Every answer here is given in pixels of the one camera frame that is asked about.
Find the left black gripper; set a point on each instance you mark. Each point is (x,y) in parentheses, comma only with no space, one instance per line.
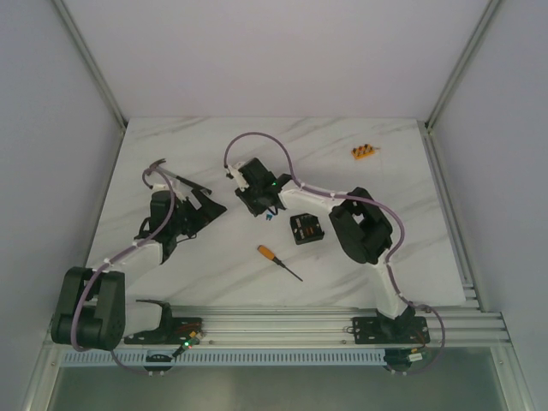
(199,210)

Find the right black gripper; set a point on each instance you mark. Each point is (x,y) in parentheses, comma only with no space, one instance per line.
(256,210)

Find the black fuse box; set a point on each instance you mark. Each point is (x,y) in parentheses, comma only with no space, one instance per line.
(306,228)

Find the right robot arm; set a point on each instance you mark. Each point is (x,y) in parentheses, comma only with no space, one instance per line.
(363,231)

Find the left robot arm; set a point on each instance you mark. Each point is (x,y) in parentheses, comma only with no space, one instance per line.
(93,309)

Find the orange terminal block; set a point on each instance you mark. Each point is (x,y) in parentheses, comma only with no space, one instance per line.
(362,152)

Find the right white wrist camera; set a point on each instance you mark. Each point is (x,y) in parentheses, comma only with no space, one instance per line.
(234,172)

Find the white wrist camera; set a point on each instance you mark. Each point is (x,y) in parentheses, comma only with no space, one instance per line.
(234,172)
(175,190)

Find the orange handled screwdriver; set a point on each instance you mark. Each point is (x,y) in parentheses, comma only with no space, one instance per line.
(268,254)

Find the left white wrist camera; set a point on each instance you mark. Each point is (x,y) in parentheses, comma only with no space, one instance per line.
(175,190)

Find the hammer with black handle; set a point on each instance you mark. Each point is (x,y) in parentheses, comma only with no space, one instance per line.
(158,165)

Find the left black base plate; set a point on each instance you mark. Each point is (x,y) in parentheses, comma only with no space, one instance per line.
(175,332)

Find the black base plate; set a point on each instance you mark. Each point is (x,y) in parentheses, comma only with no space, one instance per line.
(175,332)
(377,330)

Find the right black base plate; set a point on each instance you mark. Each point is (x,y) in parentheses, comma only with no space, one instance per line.
(377,330)

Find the slotted cable duct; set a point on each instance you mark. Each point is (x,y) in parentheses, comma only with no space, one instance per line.
(254,357)

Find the right aluminium frame post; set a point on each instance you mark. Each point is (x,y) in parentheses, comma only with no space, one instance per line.
(463,62)

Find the aluminium frame post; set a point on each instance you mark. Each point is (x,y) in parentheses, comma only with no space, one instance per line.
(463,62)
(93,69)

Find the aluminium mounting rail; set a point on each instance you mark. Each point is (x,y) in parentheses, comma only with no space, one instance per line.
(328,327)

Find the left aluminium frame post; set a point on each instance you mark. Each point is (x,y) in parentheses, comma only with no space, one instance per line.
(93,69)

